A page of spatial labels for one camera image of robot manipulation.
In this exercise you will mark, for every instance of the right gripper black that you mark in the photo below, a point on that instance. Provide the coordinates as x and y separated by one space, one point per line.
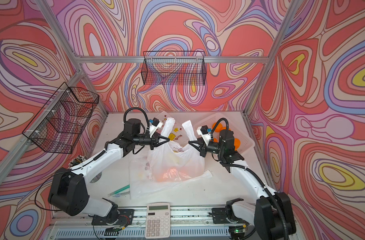
202 148

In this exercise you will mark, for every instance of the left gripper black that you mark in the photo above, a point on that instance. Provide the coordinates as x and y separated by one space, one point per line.
154 141

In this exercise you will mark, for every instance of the printed white plastic bag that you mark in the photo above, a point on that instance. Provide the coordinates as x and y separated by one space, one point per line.
185 159

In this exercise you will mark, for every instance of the white plastic fruit basket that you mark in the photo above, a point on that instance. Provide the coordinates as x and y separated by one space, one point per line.
236 125

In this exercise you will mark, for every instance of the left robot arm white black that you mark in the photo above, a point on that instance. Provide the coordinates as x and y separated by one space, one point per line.
68 191

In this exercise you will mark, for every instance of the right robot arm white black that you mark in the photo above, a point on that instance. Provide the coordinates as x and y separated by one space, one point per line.
271 214

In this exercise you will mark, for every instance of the clear plastic bag bottom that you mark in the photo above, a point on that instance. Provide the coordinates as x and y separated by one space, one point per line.
141 184

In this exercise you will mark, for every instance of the green pen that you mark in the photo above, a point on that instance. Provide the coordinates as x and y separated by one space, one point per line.
120 192

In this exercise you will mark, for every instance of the white desk calculator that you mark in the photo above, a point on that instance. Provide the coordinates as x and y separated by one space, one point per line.
158 221

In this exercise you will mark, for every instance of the cup of pens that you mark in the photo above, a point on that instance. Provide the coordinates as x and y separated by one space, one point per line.
76 161

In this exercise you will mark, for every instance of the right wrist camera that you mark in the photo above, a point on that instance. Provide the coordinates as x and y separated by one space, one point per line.
205 133

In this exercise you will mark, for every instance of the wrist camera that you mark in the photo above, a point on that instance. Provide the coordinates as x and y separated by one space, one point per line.
205 133
154 124

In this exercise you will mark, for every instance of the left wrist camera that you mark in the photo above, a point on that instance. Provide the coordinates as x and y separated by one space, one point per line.
154 124

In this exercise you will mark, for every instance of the black wire basket back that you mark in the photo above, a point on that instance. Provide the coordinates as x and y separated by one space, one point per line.
169 68

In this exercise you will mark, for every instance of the black wire basket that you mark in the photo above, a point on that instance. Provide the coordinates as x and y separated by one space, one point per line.
64 122
169 68

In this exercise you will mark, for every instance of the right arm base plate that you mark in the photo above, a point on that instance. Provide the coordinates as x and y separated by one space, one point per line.
225 216

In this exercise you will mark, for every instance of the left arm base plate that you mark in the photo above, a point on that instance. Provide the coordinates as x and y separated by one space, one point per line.
118 217

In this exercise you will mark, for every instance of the black wire basket left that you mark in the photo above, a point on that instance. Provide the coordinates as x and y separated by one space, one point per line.
64 122

